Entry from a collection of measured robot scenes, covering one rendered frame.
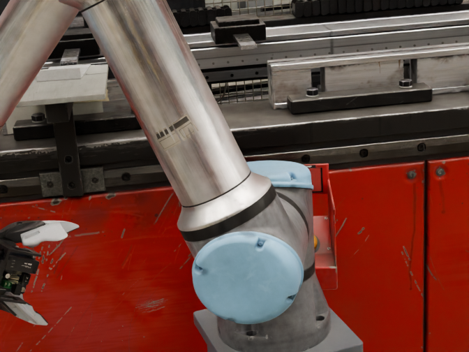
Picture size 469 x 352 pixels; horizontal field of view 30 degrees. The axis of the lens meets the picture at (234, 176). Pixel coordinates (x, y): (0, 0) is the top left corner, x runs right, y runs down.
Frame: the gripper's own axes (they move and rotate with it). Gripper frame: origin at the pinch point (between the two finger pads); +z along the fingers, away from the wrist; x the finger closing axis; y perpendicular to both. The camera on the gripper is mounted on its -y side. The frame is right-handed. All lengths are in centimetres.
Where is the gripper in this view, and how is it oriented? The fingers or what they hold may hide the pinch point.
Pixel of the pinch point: (61, 273)
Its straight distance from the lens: 132.4
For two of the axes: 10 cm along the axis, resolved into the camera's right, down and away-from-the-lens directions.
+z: 7.1, 2.2, 6.7
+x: 3.1, -9.5, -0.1
